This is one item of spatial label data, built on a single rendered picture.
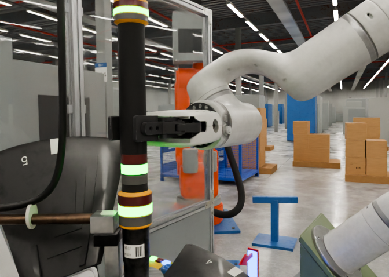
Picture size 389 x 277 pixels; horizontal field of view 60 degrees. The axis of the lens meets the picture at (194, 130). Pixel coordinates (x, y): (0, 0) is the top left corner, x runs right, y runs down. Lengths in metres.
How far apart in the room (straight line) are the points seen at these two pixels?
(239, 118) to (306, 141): 9.09
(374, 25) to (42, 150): 0.55
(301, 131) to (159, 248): 8.27
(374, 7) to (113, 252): 0.52
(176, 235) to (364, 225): 0.97
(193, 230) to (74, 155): 1.33
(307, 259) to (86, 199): 0.69
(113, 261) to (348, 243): 0.73
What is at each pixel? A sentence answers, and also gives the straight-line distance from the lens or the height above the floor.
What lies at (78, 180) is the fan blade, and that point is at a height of 1.38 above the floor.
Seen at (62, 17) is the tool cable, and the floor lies 1.61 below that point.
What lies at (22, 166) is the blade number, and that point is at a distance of 0.60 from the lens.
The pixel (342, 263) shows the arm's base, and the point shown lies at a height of 1.07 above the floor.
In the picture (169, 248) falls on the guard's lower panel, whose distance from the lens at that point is 1.71.
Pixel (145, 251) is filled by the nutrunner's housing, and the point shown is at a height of 1.31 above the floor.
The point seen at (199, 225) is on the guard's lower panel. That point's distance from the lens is 1.89.
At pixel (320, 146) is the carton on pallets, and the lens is 9.67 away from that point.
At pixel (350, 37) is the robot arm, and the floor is 1.60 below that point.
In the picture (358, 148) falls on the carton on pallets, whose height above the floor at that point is 0.70.
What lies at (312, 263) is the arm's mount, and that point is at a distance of 1.05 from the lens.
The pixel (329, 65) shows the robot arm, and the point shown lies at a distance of 0.59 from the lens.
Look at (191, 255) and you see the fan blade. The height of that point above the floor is 1.21.
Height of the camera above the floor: 1.49
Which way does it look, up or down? 3 degrees down
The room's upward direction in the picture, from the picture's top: 1 degrees counter-clockwise
